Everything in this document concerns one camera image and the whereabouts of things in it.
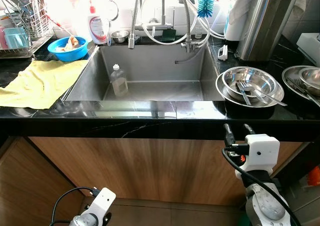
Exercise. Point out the steel fork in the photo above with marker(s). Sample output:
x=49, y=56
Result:
x=302, y=92
x=243, y=93

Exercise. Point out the wooden kitchen base cabinet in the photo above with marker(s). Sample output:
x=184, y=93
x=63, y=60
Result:
x=150, y=171

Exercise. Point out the wide shallow steel dish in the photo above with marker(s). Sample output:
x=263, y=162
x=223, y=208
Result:
x=290, y=83
x=235, y=102

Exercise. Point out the steel spoon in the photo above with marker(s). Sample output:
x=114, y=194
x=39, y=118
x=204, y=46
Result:
x=270, y=99

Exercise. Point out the steel mixing bowl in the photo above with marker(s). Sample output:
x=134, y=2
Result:
x=311, y=77
x=257, y=76

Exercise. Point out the orange plastic object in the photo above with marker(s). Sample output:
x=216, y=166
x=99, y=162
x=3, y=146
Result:
x=314, y=177

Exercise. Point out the small white plastic holder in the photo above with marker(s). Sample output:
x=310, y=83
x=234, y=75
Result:
x=223, y=53

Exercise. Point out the stainless steel sink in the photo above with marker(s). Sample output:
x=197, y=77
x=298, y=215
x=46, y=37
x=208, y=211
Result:
x=160, y=66

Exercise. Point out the stainless steel knife block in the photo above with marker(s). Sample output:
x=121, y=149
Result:
x=265, y=26

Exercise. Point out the white plastic jug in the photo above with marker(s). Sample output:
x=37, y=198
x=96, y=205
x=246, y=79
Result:
x=235, y=16

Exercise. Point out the green sponge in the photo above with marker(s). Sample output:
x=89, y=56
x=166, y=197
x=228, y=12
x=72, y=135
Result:
x=169, y=34

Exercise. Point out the clear plastic bottle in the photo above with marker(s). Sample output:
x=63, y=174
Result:
x=119, y=83

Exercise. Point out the blue bottle brush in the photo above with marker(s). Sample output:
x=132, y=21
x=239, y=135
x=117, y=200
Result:
x=205, y=6

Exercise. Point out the steel spring pull-down faucet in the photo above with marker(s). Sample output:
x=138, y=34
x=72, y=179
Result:
x=132, y=36

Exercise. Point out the thin steel water tap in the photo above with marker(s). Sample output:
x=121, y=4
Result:
x=162, y=11

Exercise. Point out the small steel bowl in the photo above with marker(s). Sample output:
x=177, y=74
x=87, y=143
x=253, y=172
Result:
x=120, y=36

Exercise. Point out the yellow cloth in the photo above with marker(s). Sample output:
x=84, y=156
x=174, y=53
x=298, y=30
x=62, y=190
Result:
x=40, y=83

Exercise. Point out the blue plastic bowl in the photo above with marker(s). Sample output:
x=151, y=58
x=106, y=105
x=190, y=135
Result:
x=62, y=55

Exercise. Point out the white red-capped dish soap bottle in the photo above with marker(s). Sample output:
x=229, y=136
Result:
x=96, y=28

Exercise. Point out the food scraps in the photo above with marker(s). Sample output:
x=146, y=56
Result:
x=72, y=42

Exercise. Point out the teal plastic cup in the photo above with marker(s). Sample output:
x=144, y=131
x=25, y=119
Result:
x=16, y=38

